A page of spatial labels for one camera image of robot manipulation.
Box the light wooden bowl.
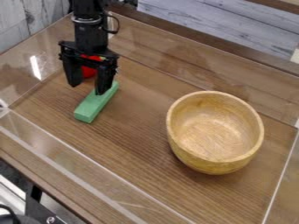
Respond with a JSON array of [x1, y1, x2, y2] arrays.
[[165, 91, 265, 175]]

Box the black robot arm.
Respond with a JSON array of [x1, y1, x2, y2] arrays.
[[58, 0, 118, 95]]

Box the clear acrylic tray wall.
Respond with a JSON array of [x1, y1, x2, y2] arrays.
[[0, 101, 193, 224]]

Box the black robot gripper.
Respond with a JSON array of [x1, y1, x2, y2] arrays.
[[58, 17, 118, 95]]

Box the black cable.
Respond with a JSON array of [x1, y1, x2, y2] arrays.
[[0, 202, 21, 224]]

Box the black metal table frame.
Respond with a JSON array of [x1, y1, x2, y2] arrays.
[[23, 185, 68, 224]]

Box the red toy strawberry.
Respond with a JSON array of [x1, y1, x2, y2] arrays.
[[80, 54, 105, 78]]

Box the green rectangular block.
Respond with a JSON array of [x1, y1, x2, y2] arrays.
[[73, 81, 118, 123]]

